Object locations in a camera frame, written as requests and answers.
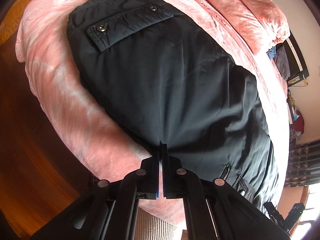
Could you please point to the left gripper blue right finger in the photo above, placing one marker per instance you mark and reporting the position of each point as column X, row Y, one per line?
column 214, row 209

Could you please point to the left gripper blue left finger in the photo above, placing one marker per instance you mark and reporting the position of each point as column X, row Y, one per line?
column 108, row 210

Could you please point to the black padded pants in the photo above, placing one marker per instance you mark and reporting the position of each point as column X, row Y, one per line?
column 164, row 80

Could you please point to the person's light trousers leg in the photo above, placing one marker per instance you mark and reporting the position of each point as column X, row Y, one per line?
column 149, row 227

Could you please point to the dark red garment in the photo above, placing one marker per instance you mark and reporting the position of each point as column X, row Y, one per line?
column 298, row 127

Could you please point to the dark bedside table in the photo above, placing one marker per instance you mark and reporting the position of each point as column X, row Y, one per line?
column 293, row 115

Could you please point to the dark wooden headboard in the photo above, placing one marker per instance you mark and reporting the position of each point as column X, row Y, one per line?
column 297, row 65

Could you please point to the grey pillow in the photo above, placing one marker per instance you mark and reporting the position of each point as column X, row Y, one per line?
column 282, row 62

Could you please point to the blue garment on bed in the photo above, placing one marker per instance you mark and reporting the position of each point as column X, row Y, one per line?
column 272, row 52

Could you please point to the pink leaf-print bed blanket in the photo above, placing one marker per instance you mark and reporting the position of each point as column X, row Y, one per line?
column 82, row 123

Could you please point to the folded pink quilt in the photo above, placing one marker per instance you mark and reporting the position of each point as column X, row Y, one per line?
column 260, row 23

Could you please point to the orange wooden wardrobe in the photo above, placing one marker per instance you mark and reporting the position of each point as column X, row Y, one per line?
column 12, row 19

